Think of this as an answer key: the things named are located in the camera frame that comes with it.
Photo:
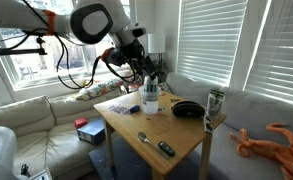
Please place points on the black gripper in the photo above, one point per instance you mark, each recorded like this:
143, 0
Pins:
134, 55

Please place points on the clear plastic cup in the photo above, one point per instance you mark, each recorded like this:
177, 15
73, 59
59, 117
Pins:
149, 101

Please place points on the silver spoon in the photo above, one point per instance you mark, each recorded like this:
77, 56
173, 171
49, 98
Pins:
142, 136

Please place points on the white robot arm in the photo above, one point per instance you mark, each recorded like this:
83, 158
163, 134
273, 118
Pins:
87, 24

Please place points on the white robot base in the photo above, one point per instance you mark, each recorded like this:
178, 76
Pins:
8, 145

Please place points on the white table lamp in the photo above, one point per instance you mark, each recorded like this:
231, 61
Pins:
156, 49

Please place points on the blue toy car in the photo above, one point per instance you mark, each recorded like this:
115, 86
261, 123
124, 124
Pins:
134, 109

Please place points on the floral pillow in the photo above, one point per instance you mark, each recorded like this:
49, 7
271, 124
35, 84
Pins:
99, 89

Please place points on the red box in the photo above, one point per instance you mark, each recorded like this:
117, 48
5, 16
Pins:
80, 122

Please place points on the blue box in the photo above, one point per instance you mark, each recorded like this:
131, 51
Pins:
93, 132

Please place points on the wooden table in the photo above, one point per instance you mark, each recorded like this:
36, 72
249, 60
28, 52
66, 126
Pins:
183, 135

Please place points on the clear jar with plant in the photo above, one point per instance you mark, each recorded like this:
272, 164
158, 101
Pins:
214, 103

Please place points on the green toy car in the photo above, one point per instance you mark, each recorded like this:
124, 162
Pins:
166, 148

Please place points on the cream leather sofa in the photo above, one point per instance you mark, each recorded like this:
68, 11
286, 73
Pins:
46, 135

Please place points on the grey sofa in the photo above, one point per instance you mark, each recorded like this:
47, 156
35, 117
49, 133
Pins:
246, 110

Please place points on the orange plush octopus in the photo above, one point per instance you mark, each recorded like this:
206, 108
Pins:
269, 149

